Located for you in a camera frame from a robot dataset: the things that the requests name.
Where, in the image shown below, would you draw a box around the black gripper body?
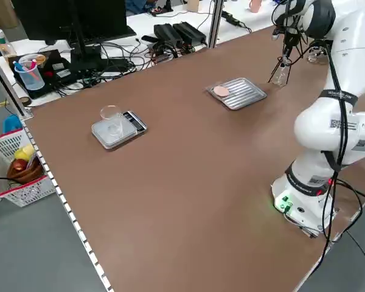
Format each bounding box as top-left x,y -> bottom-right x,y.
284,32 -> 297,52

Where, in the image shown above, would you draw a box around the black wire tripod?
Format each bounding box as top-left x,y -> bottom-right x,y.
267,56 -> 293,86

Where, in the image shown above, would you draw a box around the glass alcohol lamp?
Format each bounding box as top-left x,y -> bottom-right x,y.
270,62 -> 288,88

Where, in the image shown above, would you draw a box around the large clear beaker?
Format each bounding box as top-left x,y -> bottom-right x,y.
99,105 -> 125,138

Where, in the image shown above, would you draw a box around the ribbed metal tray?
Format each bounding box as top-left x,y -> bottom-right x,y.
207,77 -> 268,111

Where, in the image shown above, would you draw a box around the black power strip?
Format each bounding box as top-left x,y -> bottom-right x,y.
221,10 -> 243,27

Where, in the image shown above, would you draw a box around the black power brick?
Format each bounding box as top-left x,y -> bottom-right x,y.
172,21 -> 207,45
153,23 -> 183,46

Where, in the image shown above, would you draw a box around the person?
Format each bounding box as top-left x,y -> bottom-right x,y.
124,0 -> 158,15

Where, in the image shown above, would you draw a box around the black computer monitor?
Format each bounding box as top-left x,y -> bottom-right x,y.
11,0 -> 137,72

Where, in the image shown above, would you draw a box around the silver digital scale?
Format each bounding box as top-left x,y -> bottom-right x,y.
91,111 -> 148,150

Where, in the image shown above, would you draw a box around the black flat case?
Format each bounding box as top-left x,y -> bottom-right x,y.
8,50 -> 80,100

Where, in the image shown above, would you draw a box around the yellow fruit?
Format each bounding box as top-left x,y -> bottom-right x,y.
14,145 -> 36,161

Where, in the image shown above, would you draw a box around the clear bottle white cap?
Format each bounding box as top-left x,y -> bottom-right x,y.
0,29 -> 18,58

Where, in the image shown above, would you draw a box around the blue plastic object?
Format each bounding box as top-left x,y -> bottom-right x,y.
2,114 -> 23,134

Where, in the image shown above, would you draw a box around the cardboard tube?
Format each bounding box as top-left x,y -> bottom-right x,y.
0,0 -> 19,30

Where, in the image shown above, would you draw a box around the brown bowl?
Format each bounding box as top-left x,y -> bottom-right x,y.
6,158 -> 46,185

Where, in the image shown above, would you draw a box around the white basket red rim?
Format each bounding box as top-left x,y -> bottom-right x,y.
0,128 -> 56,207

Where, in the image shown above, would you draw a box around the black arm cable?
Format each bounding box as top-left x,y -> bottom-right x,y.
287,18 -> 358,177

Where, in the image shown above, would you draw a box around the aluminium frame post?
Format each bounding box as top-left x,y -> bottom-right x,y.
208,0 -> 224,49

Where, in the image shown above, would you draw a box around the black base cable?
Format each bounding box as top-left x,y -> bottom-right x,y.
316,176 -> 365,244

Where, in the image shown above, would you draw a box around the tangled black cables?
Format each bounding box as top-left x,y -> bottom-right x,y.
45,39 -> 198,92

